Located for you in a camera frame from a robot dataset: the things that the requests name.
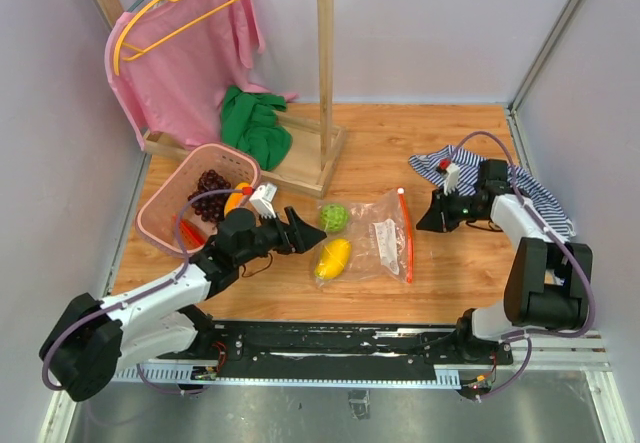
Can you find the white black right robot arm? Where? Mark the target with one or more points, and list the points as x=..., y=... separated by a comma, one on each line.
x=548, y=288

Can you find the aluminium frame post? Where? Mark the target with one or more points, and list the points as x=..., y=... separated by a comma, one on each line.
x=556, y=33

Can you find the orange yellow fake mango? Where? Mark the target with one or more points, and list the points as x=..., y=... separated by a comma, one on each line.
x=235, y=199

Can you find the yellow fake lemon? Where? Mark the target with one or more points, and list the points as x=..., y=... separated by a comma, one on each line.
x=333, y=259

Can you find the blue white striped cloth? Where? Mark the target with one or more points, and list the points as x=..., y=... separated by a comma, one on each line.
x=543, y=200

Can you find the dark purple fake grapes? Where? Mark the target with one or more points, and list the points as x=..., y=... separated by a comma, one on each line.
x=210, y=209

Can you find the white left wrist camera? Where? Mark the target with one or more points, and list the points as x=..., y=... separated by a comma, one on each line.
x=262, y=200

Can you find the clear zip top bag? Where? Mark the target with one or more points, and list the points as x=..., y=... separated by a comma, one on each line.
x=381, y=239

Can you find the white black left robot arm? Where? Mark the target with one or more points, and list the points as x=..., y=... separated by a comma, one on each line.
x=94, y=339

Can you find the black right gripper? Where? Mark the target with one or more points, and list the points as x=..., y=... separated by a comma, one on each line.
x=435, y=217

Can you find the pink shirt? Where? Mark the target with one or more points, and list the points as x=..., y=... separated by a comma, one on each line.
x=179, y=88

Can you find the green cloth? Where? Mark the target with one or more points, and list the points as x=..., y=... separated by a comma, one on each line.
x=249, y=124

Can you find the green fake round fruit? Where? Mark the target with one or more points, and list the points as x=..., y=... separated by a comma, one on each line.
x=333, y=217

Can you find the fake watermelon slice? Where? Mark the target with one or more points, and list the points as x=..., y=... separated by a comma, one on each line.
x=192, y=236

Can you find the wooden clothes rack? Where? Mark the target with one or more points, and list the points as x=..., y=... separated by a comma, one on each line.
x=317, y=143

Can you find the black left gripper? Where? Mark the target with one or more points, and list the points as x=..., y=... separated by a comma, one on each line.
x=302, y=237

